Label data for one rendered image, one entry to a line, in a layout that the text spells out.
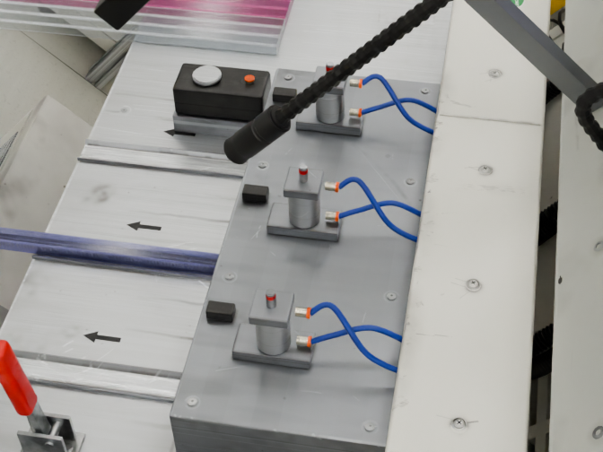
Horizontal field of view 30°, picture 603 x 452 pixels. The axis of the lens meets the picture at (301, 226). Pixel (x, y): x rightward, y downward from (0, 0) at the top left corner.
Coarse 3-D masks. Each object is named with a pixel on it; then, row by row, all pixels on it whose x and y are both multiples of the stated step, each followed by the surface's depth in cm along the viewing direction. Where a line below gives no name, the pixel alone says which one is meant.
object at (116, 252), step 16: (0, 240) 86; (16, 240) 85; (32, 240) 85; (48, 240) 85; (64, 240) 85; (80, 240) 85; (96, 240) 85; (112, 240) 85; (64, 256) 86; (80, 256) 85; (96, 256) 85; (112, 256) 84; (128, 256) 84; (144, 256) 84; (160, 256) 84; (176, 256) 84; (192, 256) 84; (208, 256) 84; (192, 272) 84; (208, 272) 84
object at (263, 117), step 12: (276, 108) 65; (252, 120) 66; (264, 120) 65; (276, 120) 65; (240, 132) 66; (252, 132) 65; (264, 132) 65; (276, 132) 65; (228, 144) 67; (240, 144) 66; (252, 144) 66; (264, 144) 66; (228, 156) 67; (240, 156) 67; (252, 156) 67
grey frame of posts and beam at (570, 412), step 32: (576, 0) 87; (576, 32) 84; (576, 128) 76; (576, 160) 74; (576, 192) 72; (576, 224) 70; (576, 256) 68; (576, 288) 66; (576, 320) 65; (576, 352) 63; (576, 384) 62; (576, 416) 60; (576, 448) 59
